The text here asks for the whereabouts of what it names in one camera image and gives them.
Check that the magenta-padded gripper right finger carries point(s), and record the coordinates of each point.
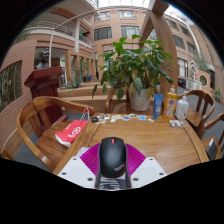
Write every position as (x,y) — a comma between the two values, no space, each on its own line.
(149,171)

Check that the small black object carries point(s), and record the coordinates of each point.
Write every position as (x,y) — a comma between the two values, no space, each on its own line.
(95,119)

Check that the wooden pillar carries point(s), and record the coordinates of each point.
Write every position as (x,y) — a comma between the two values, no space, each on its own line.
(166,50)

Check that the dark bust statue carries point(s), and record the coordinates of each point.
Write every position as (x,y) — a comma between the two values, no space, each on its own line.
(42,60)

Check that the yellow dish soap bottle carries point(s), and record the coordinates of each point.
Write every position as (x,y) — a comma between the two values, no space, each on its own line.
(169,106)

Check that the blue tube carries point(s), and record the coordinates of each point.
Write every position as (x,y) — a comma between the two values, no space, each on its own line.
(157,106)

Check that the dark red wooden pedestal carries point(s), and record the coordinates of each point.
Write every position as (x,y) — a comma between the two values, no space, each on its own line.
(45,86)

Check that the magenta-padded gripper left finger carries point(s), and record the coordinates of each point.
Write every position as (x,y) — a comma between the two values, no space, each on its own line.
(75,171)

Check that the black computer mouse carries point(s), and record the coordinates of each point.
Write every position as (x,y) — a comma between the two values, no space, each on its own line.
(112,156)

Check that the green potted plant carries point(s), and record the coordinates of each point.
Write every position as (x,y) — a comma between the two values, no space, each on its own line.
(136,70)

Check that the white pump bottle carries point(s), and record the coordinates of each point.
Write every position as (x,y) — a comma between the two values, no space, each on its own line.
(182,109)

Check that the black notebook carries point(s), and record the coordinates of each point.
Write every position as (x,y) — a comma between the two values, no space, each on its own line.
(211,149)

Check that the grey bear-print mouse pad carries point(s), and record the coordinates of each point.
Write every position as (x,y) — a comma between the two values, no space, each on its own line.
(113,184)

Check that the clear bag of white items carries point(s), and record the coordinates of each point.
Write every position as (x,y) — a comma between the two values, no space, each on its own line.
(175,123)

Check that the white stone statue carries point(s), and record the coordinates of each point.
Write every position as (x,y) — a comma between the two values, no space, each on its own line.
(194,70)

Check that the red paper bag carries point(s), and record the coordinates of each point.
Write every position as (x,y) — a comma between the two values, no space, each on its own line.
(70,131)

